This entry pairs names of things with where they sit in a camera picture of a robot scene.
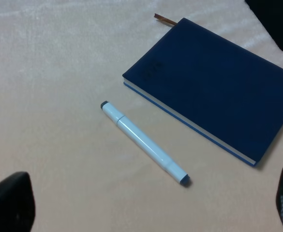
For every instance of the white marker pen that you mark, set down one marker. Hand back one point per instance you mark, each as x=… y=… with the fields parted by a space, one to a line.
x=157 y=154

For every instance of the black green mouse pad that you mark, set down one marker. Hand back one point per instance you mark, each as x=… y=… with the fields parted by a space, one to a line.
x=270 y=14

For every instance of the beige tablecloth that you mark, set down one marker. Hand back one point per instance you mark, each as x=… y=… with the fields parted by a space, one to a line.
x=60 y=60

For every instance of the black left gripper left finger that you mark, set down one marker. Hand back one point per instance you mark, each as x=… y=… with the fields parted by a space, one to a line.
x=17 y=203

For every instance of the dark blue notebook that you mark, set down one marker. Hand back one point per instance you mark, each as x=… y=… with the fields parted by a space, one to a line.
x=224 y=92

